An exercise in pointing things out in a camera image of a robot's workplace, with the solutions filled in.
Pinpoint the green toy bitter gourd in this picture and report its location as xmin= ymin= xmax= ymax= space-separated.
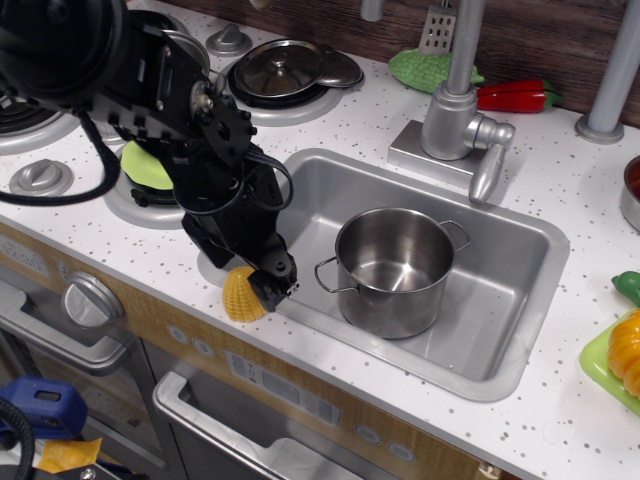
xmin=388 ymin=47 xmax=486 ymax=95

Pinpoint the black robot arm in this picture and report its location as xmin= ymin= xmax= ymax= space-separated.
xmin=1 ymin=1 xmax=297 ymax=311

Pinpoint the steel bowl at right edge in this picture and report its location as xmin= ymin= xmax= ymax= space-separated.
xmin=620 ymin=157 xmax=640 ymax=231

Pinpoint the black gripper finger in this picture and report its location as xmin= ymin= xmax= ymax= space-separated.
xmin=249 ymin=270 xmax=299 ymax=312

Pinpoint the large steel pot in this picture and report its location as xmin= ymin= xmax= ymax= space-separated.
xmin=314 ymin=208 xmax=471 ymax=340

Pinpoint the green cutting board tray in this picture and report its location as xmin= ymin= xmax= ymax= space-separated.
xmin=579 ymin=309 xmax=639 ymax=417

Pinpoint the grey hanging rod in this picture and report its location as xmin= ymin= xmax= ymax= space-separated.
xmin=360 ymin=0 xmax=385 ymax=22

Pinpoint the grey dishwasher door handle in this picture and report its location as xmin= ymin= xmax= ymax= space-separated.
xmin=152 ymin=370 xmax=381 ymax=480

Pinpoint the grey oven dial knob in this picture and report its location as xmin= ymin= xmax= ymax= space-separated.
xmin=61 ymin=271 xmax=125 ymax=329

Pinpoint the grey stove knob back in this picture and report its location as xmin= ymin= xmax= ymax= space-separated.
xmin=205 ymin=24 xmax=253 ymax=57

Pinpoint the grey vertical post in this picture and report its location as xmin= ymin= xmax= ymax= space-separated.
xmin=575 ymin=0 xmax=639 ymax=145

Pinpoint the light green toy plate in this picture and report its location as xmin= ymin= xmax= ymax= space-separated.
xmin=120 ymin=141 xmax=173 ymax=190

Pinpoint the grey toy sink basin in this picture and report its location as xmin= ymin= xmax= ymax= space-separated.
xmin=278 ymin=149 xmax=569 ymax=402

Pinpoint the grey stove knob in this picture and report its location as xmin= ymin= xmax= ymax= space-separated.
xmin=205 ymin=24 xmax=253 ymax=57
xmin=9 ymin=159 xmax=74 ymax=198

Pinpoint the black braided cable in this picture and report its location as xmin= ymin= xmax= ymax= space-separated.
xmin=0 ymin=112 xmax=122 ymax=206

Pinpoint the small steel saucepan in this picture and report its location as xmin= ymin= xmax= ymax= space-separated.
xmin=164 ymin=30 xmax=210 ymax=76

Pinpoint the grey toy faucet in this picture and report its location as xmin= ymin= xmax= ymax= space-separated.
xmin=387 ymin=1 xmax=516 ymax=205

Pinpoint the steel pot lid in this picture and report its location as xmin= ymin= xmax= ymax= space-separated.
xmin=233 ymin=39 xmax=324 ymax=98

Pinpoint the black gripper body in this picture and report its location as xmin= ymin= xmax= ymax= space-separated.
xmin=169 ymin=144 xmax=297 ymax=295

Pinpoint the blue clamp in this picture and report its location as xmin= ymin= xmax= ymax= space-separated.
xmin=1 ymin=375 xmax=88 ymax=440

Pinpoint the yellow toy pumpkin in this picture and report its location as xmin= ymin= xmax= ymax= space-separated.
xmin=607 ymin=309 xmax=639 ymax=398

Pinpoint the metal grater spatula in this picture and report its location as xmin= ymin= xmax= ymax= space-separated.
xmin=418 ymin=1 xmax=457 ymax=56

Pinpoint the grey stove knob front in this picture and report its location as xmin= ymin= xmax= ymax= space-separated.
xmin=9 ymin=159 xmax=74 ymax=198

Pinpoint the red toy chili pepper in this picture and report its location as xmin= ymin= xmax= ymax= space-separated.
xmin=477 ymin=79 xmax=562 ymax=113

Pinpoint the grey oven door handle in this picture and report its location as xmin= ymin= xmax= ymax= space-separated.
xmin=1 ymin=281 xmax=129 ymax=376

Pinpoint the front left stove burner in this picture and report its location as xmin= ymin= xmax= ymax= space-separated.
xmin=1 ymin=95 xmax=79 ymax=155

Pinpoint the yellow toy corn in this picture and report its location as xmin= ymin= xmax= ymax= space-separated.
xmin=223 ymin=266 xmax=267 ymax=323

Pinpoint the small steel lid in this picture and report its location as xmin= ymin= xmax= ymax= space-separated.
xmin=318 ymin=45 xmax=364 ymax=88

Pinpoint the yellow tape piece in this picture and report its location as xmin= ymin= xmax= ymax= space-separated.
xmin=37 ymin=438 xmax=102 ymax=474

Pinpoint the green toy vegetable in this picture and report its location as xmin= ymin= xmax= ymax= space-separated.
xmin=611 ymin=271 xmax=640 ymax=307

